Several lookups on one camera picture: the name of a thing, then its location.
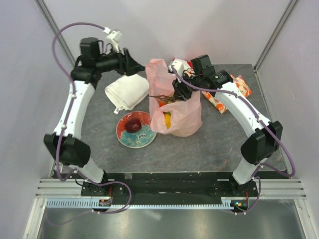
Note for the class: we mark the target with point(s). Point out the brown longan bunch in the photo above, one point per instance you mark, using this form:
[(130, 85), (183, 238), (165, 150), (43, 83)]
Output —
[(168, 99)]

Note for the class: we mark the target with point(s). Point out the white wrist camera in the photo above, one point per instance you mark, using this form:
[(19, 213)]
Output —
[(113, 36), (178, 64)]

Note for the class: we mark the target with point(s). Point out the white folded towel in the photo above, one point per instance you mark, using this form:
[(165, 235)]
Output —
[(127, 91)]

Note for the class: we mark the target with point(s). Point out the dark red fake fruit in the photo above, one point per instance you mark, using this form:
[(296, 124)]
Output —
[(133, 125)]

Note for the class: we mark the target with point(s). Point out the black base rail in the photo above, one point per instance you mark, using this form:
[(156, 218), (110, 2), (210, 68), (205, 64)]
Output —
[(214, 184)]

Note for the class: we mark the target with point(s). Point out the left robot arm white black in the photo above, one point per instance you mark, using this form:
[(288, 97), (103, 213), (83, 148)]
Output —
[(65, 144)]

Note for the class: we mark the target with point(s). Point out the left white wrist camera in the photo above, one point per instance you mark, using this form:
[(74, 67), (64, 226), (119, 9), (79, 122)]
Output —
[(113, 36)]

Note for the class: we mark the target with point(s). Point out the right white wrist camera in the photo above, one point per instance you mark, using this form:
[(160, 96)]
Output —
[(178, 64)]

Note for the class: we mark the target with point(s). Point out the yellow fake pear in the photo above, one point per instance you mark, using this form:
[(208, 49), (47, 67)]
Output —
[(167, 119)]

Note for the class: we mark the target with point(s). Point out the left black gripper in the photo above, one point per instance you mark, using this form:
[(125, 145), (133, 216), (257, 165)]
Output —
[(128, 65)]

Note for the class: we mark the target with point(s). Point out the red fake apple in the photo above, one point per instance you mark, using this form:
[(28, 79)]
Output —
[(161, 103)]

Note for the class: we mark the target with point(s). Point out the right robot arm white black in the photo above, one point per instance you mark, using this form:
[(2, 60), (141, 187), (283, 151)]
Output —
[(262, 134)]

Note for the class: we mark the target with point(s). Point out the pink plastic bag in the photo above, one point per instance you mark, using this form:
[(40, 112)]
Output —
[(185, 115)]

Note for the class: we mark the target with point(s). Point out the grey cable duct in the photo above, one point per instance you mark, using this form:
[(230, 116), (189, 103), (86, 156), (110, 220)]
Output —
[(74, 203)]

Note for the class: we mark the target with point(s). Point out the red teal floral plate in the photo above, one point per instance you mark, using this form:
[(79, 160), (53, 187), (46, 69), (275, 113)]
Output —
[(138, 139)]

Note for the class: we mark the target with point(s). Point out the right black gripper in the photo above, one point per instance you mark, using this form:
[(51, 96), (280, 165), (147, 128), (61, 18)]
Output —
[(180, 92)]

